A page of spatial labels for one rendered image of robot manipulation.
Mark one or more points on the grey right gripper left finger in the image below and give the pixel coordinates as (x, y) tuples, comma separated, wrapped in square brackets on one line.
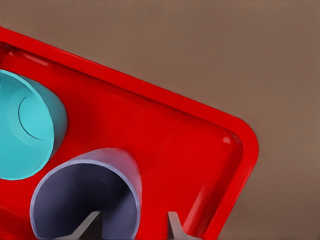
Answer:
[(88, 228)]

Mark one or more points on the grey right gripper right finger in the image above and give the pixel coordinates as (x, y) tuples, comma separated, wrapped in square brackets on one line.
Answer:
[(175, 228)]

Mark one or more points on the lavender grey cup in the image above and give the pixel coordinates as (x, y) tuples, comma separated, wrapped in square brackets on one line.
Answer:
[(75, 190)]

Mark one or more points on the red plastic tray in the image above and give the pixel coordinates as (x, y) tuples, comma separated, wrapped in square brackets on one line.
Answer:
[(175, 140)]

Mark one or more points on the teal bowl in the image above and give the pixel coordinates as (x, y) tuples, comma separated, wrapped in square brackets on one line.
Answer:
[(22, 130)]

